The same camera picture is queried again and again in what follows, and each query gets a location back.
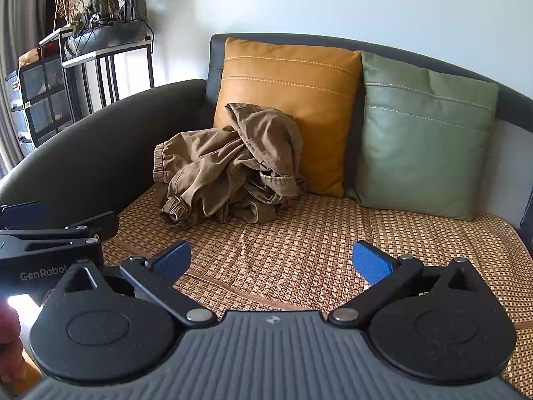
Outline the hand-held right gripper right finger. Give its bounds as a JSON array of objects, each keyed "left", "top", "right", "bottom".
[{"left": 329, "top": 240, "right": 492, "bottom": 328}]

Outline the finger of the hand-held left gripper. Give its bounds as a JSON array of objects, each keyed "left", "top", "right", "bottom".
[
  {"left": 0, "top": 212, "right": 120, "bottom": 255},
  {"left": 0, "top": 201, "right": 46, "bottom": 231}
]

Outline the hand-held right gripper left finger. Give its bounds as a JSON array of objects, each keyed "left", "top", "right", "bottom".
[{"left": 52, "top": 240, "right": 218, "bottom": 328}]

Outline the brown jacket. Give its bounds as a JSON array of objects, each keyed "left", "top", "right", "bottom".
[{"left": 153, "top": 102, "right": 306, "bottom": 230}]

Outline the person's left hand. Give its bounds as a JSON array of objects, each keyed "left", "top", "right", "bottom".
[{"left": 0, "top": 301, "right": 26, "bottom": 384}]

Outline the woven rattan sofa mat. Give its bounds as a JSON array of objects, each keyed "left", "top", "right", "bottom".
[{"left": 102, "top": 183, "right": 533, "bottom": 400}]

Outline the dark grey sofa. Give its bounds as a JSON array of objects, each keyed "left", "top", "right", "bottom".
[{"left": 0, "top": 33, "right": 533, "bottom": 342}]

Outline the plastic drawer storage unit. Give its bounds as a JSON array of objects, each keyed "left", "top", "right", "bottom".
[{"left": 5, "top": 54, "right": 75, "bottom": 159}]

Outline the green leather cushion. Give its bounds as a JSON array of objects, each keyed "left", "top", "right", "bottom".
[{"left": 345, "top": 51, "right": 499, "bottom": 221}]

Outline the cardboard box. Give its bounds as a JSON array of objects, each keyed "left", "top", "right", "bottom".
[{"left": 18, "top": 47, "right": 43, "bottom": 68}]

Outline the orange leather cushion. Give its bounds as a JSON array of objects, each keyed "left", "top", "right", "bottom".
[{"left": 213, "top": 37, "right": 363, "bottom": 198}]

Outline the rockery bonsai planter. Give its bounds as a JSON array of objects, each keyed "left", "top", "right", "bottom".
[{"left": 64, "top": 0, "right": 151, "bottom": 60}]

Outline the white-top black-frame side table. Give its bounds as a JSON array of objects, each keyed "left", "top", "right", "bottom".
[{"left": 62, "top": 37, "right": 156, "bottom": 122}]

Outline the tall black-frame side table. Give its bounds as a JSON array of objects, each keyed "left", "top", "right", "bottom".
[{"left": 39, "top": 25, "right": 78, "bottom": 123}]

